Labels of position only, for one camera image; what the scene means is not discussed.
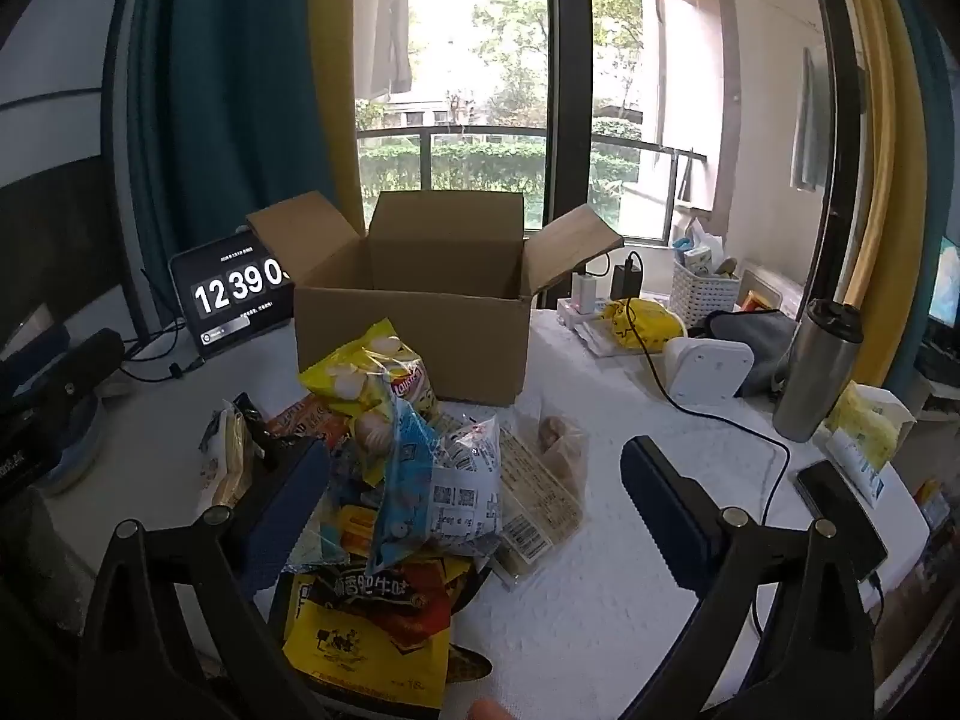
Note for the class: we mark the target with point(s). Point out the blue white snack packet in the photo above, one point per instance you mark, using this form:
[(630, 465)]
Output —
[(405, 480)]

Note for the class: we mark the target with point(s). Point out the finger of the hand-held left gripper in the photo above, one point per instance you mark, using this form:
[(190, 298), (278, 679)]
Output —
[(94, 356)]

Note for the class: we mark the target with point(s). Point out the black digital clock display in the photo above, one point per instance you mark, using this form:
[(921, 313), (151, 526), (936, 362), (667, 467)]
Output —
[(225, 300)]

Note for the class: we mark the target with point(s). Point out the white charger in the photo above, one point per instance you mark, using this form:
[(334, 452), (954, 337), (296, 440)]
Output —
[(583, 289)]

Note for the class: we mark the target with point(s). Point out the yellow plastic bag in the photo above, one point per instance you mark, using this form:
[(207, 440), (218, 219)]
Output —
[(645, 322)]

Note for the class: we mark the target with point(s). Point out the orange snack packet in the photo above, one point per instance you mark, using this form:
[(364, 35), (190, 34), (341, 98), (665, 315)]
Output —
[(307, 424)]

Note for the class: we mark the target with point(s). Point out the small orange yellow packet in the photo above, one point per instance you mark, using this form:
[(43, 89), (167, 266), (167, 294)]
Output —
[(356, 529)]

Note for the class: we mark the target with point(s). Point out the clear wafer biscuit pack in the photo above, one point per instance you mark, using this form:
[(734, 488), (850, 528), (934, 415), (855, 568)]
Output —
[(532, 517)]

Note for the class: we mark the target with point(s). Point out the black charger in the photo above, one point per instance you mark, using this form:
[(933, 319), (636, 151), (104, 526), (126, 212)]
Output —
[(626, 281)]

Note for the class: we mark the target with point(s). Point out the white box device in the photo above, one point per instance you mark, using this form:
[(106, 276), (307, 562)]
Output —
[(709, 367)]

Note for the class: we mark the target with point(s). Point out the yellow black snack packet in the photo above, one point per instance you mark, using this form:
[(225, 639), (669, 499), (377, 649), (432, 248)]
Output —
[(345, 660)]

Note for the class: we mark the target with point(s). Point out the white power strip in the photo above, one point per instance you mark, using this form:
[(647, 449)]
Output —
[(577, 319)]

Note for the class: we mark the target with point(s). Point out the black window frame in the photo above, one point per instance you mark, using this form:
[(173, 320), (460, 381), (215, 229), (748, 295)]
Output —
[(566, 90)]

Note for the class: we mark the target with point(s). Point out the orange box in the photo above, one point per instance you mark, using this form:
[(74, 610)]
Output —
[(756, 302)]

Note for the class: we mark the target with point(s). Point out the yellow curtain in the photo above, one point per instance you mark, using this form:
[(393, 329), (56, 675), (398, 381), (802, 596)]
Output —
[(877, 165), (334, 90)]

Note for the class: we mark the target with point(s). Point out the black smartphone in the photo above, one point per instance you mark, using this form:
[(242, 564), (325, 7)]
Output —
[(832, 502)]

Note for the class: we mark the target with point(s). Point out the blue white packet in basket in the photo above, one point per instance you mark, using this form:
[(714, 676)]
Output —
[(694, 251)]

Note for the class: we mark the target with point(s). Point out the white plastic basket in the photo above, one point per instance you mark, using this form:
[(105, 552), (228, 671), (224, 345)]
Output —
[(701, 292)]

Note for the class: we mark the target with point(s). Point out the yellow potato chips bag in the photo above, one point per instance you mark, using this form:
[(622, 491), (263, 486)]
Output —
[(352, 375)]

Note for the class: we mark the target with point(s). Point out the hanging grey shirt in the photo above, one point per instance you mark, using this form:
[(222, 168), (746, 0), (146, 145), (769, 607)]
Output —
[(390, 30)]

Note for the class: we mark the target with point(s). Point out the steel tumbler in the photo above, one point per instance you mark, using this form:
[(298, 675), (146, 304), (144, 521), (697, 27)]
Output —
[(814, 375)]

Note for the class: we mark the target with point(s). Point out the clear white label snack packet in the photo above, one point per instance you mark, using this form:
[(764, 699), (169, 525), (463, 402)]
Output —
[(465, 487)]

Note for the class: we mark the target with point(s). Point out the yellow white tissue box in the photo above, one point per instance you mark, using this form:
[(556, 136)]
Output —
[(862, 427)]

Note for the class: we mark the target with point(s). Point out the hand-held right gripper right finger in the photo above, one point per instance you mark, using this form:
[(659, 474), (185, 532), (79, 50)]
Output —
[(660, 510)]

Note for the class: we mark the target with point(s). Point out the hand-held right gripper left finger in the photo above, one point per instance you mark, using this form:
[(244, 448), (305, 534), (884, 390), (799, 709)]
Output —
[(289, 517)]

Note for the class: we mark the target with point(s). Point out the person's right hand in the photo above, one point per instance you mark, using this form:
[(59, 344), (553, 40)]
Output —
[(491, 711)]

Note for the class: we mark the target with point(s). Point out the clear bun packet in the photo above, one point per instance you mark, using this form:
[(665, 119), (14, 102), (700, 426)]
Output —
[(559, 439)]

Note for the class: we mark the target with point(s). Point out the hanging grey towel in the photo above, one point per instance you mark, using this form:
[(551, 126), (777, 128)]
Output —
[(810, 127)]

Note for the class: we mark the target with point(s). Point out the black balcony railing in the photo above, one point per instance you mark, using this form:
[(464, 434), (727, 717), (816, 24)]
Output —
[(487, 133)]

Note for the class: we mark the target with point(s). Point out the brown cardboard box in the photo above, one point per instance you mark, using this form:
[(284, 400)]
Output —
[(405, 345)]

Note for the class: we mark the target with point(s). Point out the lit screen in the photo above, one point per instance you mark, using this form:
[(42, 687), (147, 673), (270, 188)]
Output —
[(949, 285)]

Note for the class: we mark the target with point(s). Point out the black red snack packet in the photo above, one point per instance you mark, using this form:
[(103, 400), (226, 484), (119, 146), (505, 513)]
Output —
[(382, 592)]

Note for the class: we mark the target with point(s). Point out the small pale packet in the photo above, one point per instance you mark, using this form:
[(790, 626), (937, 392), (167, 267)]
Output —
[(225, 465)]

